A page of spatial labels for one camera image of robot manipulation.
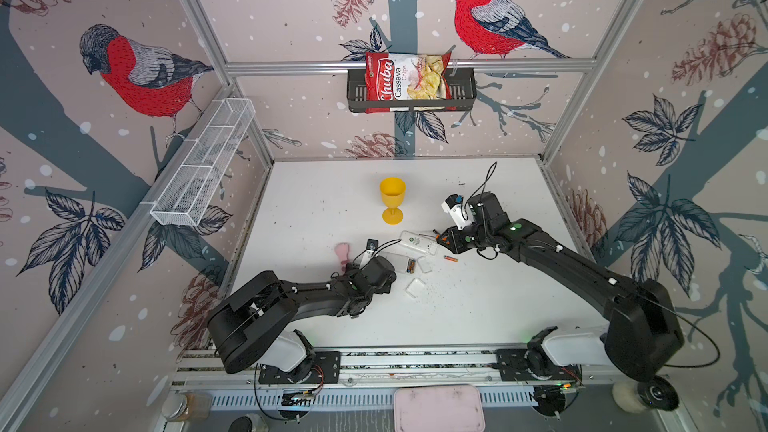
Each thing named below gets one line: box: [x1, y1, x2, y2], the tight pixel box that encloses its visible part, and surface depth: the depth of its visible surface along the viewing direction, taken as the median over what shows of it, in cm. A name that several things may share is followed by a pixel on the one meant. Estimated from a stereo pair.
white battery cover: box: [405, 277, 426, 298], surface depth 89 cm
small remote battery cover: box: [417, 256, 433, 273], surface depth 95 cm
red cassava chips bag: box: [365, 52, 457, 114], surface depth 89 cm
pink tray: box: [393, 384, 486, 432], surface depth 68 cm
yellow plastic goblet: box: [380, 177, 406, 225], surface depth 97 cm
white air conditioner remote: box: [399, 230, 437, 255], surface depth 97 cm
